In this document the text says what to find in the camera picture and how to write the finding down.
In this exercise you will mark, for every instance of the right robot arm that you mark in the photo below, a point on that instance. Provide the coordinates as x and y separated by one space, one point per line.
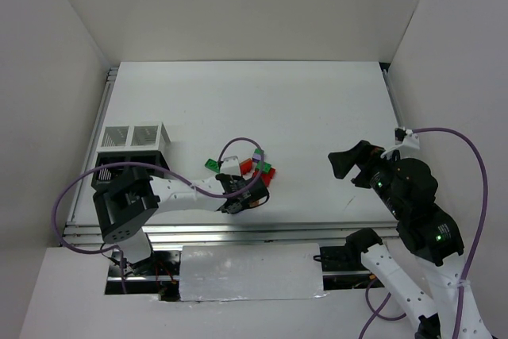
407 188

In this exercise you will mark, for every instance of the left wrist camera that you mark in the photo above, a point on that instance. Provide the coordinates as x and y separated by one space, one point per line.
230 165

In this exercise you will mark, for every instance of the silver tape sheet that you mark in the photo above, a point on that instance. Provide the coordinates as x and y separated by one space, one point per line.
250 272

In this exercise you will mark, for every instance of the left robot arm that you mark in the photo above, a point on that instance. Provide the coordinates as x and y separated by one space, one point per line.
125 204

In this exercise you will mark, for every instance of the white slatted container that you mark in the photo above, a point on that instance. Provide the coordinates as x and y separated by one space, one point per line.
144 136

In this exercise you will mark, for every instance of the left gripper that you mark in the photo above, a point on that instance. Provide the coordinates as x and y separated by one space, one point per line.
246 192

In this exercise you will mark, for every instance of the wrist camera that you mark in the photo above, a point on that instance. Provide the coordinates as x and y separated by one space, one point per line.
230 165
406 143

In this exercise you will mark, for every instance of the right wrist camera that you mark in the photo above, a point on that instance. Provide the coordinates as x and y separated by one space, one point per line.
406 143

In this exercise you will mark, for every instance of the green square lego brick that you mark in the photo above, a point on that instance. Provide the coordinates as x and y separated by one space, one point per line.
265 168

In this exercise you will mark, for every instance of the green and purple lego stack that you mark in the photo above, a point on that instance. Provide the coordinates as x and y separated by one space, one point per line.
258 155

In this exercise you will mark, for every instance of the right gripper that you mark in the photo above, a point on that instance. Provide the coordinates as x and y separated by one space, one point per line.
363 164

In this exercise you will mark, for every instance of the aluminium frame rail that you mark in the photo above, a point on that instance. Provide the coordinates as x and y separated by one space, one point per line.
241 234

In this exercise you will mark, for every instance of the red curved lego brick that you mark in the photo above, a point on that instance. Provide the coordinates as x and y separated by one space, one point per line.
246 166

